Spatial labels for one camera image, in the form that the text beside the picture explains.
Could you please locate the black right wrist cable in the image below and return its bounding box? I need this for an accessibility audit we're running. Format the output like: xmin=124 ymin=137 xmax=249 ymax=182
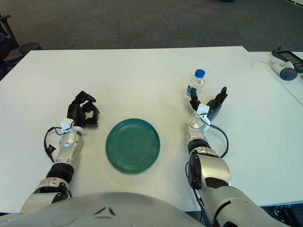
xmin=208 ymin=124 xmax=230 ymax=158

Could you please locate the black table leg with caster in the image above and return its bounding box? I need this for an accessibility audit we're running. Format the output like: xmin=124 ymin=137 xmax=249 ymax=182
xmin=273 ymin=204 xmax=299 ymax=227

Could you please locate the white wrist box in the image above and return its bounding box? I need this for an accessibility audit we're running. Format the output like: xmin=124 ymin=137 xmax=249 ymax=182
xmin=60 ymin=119 xmax=75 ymax=134
xmin=195 ymin=103 xmax=211 ymax=132

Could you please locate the white and grey VR controller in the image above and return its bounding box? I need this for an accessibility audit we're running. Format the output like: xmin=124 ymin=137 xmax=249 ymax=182
xmin=271 ymin=61 xmax=298 ymax=81

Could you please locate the green ribbed plate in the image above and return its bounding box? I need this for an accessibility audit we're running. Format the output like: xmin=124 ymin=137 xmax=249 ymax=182
xmin=105 ymin=118 xmax=161 ymax=175

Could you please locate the grey robot torso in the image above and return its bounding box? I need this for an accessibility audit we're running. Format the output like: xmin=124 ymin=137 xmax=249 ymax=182
xmin=0 ymin=192 xmax=202 ymax=227

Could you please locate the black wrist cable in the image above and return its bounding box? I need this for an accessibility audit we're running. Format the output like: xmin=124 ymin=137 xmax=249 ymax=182
xmin=208 ymin=124 xmax=230 ymax=158
xmin=44 ymin=126 xmax=67 ymax=164

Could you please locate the clear bottle with blue cap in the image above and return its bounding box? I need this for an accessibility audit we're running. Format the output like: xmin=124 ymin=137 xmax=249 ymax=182
xmin=185 ymin=69 xmax=206 ymax=97

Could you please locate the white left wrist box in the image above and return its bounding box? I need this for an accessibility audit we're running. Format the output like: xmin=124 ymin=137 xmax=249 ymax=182
xmin=60 ymin=119 xmax=75 ymax=134

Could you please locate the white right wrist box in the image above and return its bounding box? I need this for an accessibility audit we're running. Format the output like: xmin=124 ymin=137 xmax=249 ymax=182
xmin=195 ymin=103 xmax=211 ymax=132

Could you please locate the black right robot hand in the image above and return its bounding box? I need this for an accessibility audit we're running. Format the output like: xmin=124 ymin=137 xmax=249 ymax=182
xmin=189 ymin=86 xmax=229 ymax=122

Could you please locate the black mesh waste bin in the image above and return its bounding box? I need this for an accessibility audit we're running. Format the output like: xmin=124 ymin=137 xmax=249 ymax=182
xmin=18 ymin=42 xmax=43 ymax=54

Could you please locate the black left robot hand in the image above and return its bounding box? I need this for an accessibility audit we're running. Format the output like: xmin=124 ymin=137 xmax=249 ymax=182
xmin=67 ymin=90 xmax=100 ymax=129

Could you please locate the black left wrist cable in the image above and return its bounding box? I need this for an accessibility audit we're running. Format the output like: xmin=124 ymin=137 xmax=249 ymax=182
xmin=44 ymin=126 xmax=67 ymax=164

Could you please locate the thin white strap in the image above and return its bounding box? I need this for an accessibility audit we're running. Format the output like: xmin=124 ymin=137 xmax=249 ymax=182
xmin=250 ymin=59 xmax=272 ymax=68

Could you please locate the thin dark elbow cable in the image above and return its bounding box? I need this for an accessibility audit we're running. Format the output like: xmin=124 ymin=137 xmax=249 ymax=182
xmin=186 ymin=163 xmax=206 ymax=220

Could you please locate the black office chair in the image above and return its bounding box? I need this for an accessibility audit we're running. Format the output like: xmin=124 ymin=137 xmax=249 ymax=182
xmin=0 ymin=14 xmax=23 ymax=80

